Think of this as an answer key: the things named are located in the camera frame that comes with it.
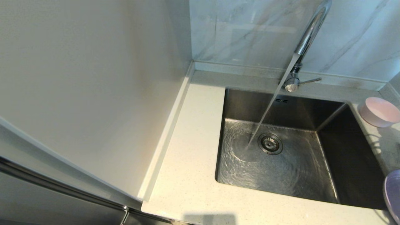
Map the round metal drain strainer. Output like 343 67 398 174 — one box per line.
258 133 283 155

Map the white cabinet side panel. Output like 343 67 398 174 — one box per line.
0 0 193 210

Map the lilac plastic plate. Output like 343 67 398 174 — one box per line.
383 170 400 217

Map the chrome gooseneck faucet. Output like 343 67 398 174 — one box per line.
283 0 333 93

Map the chrome appliance handle rail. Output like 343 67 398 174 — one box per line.
0 157 130 212

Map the pink plastic bowl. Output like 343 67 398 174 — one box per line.
358 97 400 128

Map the stainless steel sink basin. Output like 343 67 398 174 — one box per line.
215 87 388 210

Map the grey appliance door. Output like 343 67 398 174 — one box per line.
0 119 175 225

